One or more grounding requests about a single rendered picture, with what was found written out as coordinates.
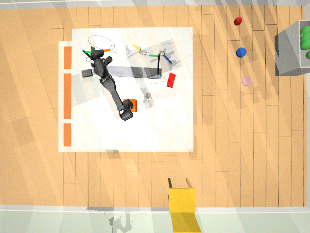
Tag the red rectangular block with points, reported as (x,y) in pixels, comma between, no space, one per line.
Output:
(171,80)

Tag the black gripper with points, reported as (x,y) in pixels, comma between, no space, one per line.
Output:
(96,56)

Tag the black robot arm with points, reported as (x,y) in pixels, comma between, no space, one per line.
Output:
(110,84)

